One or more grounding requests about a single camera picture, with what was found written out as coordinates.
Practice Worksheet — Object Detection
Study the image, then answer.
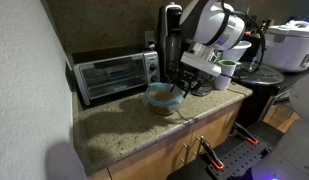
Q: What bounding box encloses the silver toaster oven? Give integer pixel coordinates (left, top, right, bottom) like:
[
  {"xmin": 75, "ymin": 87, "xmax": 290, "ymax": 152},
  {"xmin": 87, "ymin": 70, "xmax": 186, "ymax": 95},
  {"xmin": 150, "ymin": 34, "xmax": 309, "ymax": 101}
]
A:
[{"xmin": 72, "ymin": 49, "xmax": 161, "ymax": 107}]

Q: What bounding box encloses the large glass pot lid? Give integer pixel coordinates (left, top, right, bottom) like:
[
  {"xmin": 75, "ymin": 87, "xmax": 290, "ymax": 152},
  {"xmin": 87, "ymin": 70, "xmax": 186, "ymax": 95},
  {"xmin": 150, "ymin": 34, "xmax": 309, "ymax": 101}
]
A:
[{"xmin": 233, "ymin": 61, "xmax": 286, "ymax": 87}]

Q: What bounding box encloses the black stove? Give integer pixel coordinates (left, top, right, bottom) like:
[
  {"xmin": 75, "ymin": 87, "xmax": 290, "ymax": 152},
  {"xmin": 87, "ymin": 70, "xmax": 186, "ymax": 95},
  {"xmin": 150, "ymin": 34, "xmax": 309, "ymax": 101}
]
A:
[{"xmin": 234, "ymin": 61, "xmax": 309, "ymax": 129}]

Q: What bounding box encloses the wooden base cabinet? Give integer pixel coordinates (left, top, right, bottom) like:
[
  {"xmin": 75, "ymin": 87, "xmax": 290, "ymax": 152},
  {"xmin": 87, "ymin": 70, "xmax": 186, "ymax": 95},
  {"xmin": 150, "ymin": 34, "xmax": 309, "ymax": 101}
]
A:
[{"xmin": 88, "ymin": 98, "xmax": 246, "ymax": 180}]

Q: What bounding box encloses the brass cabinet handle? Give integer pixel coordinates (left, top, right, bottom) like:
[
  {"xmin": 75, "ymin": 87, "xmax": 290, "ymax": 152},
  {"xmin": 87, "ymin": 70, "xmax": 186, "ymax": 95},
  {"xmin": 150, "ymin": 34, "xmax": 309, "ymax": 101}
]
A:
[
  {"xmin": 193, "ymin": 135, "xmax": 206, "ymax": 158},
  {"xmin": 181, "ymin": 143, "xmax": 191, "ymax": 164}
]

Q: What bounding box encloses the black soda maker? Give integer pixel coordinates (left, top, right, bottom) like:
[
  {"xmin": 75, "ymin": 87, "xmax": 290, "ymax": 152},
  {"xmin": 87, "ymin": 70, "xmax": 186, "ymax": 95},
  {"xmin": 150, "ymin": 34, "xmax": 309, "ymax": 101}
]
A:
[{"xmin": 156, "ymin": 2, "xmax": 186, "ymax": 82}]

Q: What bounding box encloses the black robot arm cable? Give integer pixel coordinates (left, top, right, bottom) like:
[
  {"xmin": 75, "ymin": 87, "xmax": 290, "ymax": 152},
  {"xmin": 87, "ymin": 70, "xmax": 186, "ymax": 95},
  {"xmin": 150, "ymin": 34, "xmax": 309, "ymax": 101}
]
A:
[{"xmin": 219, "ymin": 0, "xmax": 267, "ymax": 82}]

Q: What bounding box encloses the white rice cooker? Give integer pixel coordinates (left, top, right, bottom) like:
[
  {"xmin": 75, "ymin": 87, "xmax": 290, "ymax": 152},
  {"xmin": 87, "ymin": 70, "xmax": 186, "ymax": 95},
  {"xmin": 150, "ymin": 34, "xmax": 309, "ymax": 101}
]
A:
[{"xmin": 261, "ymin": 20, "xmax": 309, "ymax": 73}]

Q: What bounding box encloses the wall power outlet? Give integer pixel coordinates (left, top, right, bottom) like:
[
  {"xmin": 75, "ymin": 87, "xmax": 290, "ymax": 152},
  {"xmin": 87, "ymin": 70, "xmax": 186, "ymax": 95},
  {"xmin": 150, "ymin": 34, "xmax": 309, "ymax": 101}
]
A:
[{"xmin": 144, "ymin": 30, "xmax": 156, "ymax": 51}]

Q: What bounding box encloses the black orange clamp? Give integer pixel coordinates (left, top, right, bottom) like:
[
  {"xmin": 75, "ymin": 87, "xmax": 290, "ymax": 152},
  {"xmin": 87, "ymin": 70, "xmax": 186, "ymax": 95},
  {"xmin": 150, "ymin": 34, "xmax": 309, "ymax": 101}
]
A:
[
  {"xmin": 232, "ymin": 122, "xmax": 260, "ymax": 146},
  {"xmin": 197, "ymin": 136, "xmax": 226, "ymax": 171}
]

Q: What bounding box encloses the white mug green inside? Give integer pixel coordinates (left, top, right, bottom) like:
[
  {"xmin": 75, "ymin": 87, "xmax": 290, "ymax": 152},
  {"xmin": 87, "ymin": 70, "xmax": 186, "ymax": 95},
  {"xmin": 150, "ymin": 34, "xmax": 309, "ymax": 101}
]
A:
[{"xmin": 213, "ymin": 59, "xmax": 238, "ymax": 92}]

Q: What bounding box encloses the glass bowl with food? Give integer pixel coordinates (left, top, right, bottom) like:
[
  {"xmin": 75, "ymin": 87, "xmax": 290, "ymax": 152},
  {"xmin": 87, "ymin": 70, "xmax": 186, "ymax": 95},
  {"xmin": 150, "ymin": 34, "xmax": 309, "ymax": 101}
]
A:
[{"xmin": 147, "ymin": 99, "xmax": 182, "ymax": 117}]

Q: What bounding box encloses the black perforated robot table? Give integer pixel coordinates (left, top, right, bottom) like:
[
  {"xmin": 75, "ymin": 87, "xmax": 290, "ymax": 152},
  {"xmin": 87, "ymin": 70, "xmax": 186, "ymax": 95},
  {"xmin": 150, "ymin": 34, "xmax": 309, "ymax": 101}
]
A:
[{"xmin": 166, "ymin": 121, "xmax": 286, "ymax": 180}]

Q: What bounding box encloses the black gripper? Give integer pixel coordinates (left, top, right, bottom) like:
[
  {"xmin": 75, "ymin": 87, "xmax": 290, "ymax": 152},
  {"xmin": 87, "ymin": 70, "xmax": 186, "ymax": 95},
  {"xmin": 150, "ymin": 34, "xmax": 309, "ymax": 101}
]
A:
[{"xmin": 168, "ymin": 68, "xmax": 205, "ymax": 99}]

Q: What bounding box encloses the small bowl with food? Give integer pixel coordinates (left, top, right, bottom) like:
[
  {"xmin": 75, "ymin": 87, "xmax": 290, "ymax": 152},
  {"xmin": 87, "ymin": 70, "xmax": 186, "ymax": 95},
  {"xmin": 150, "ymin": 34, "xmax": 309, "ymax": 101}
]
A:
[{"xmin": 142, "ymin": 82, "xmax": 185, "ymax": 108}]

